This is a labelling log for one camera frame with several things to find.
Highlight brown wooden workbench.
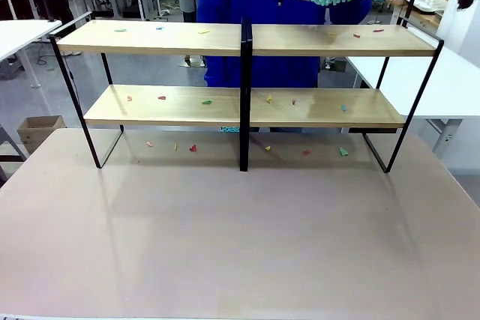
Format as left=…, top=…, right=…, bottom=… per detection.
left=389, top=0, right=448, bottom=29

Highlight wooden shelf board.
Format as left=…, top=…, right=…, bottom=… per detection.
left=251, top=23, right=438, bottom=58
left=83, top=84, right=243, bottom=127
left=250, top=87, right=407, bottom=129
left=55, top=19, right=244, bottom=57

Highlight white table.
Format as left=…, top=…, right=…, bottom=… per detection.
left=0, top=19, right=63, bottom=89
left=346, top=49, right=480, bottom=177

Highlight two-tier wooden metal shelf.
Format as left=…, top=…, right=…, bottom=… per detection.
left=47, top=12, right=446, bottom=174

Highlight cardboard box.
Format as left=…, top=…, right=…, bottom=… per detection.
left=16, top=115, right=67, bottom=154

